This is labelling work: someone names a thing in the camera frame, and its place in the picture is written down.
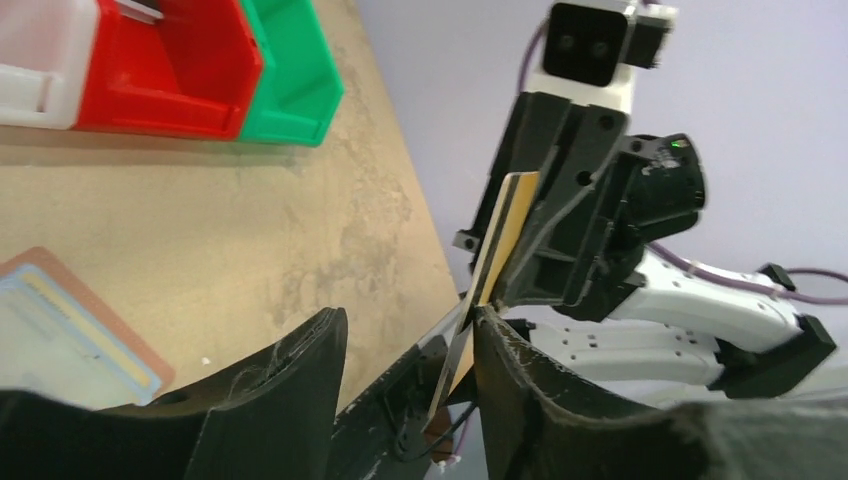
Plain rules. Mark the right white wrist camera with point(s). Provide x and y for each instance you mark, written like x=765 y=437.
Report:
x=589 y=51

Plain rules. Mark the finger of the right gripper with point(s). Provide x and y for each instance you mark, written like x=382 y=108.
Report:
x=554 y=259
x=528 y=147

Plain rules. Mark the pink leather card holder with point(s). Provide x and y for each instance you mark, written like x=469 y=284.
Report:
x=62 y=341

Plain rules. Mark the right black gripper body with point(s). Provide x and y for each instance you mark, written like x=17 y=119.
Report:
x=626 y=192

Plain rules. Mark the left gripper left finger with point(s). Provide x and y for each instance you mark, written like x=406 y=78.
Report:
x=268 y=416

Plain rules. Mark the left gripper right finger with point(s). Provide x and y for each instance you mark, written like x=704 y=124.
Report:
x=542 y=421

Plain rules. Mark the red plastic bin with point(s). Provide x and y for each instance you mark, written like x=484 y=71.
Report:
x=191 y=74

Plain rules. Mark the silver credit card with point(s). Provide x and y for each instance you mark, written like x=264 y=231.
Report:
x=147 y=11

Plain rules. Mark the green plastic bin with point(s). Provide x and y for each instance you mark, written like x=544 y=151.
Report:
x=300 y=88

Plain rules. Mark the white plastic bin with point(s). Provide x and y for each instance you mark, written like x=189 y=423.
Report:
x=46 y=47

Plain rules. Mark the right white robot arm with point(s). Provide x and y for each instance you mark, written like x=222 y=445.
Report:
x=739 y=334

